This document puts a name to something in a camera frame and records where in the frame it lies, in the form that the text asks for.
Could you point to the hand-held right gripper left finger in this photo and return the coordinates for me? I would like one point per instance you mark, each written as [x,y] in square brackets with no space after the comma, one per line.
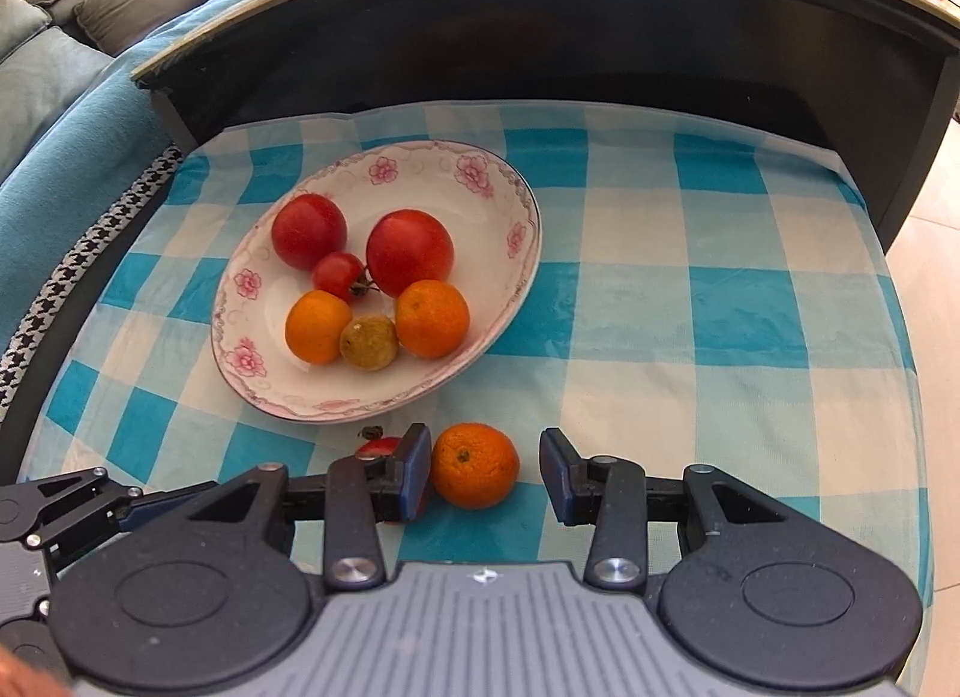
[416,479]

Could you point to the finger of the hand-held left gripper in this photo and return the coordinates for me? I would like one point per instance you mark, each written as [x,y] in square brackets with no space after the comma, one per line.
[86,548]
[172,503]

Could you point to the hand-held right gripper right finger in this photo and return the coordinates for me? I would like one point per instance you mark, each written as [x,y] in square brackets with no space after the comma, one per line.
[553,479]

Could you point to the red cherry tomato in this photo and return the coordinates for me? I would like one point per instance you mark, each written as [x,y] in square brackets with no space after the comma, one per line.
[337,275]
[379,446]

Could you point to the orange mandarin with calyx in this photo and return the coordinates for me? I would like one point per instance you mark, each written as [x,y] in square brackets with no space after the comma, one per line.
[474,466]

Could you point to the brown longan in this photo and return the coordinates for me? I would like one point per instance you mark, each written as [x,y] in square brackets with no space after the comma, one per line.
[367,343]

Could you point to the textured orange mandarin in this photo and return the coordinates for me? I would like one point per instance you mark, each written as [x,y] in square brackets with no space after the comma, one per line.
[433,318]

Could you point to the smooth bright orange mandarin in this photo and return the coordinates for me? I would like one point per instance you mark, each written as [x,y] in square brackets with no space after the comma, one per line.
[317,328]

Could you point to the red yellow nectarine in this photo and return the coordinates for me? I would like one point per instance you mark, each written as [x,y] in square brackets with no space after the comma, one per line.
[410,253]

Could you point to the dark red nectarine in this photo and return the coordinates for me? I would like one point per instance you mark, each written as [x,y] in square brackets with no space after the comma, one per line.
[309,232]

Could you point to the white plate with pink flowers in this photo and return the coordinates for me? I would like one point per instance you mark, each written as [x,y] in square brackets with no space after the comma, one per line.
[480,217]

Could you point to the person's left hand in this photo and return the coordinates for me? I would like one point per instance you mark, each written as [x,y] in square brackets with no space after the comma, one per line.
[26,674]

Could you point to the blue white checked tablecloth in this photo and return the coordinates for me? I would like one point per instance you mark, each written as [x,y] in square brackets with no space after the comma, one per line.
[675,254]

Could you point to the grey sofa with blue blanket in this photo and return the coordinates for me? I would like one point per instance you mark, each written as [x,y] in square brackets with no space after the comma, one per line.
[90,112]

